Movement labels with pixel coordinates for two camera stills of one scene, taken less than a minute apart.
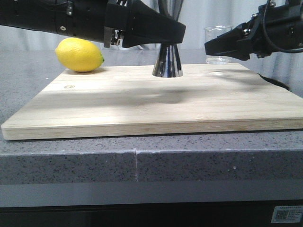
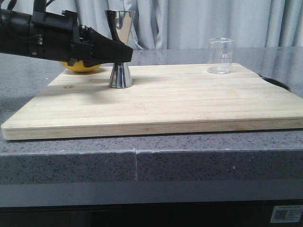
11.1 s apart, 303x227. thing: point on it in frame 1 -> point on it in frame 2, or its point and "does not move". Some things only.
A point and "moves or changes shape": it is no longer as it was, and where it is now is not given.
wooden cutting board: x=121 y=100 does not move
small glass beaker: x=211 y=32 moves or changes shape
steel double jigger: x=168 y=64 -> x=120 y=23
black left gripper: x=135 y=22 -> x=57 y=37
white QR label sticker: x=287 y=214 does not move
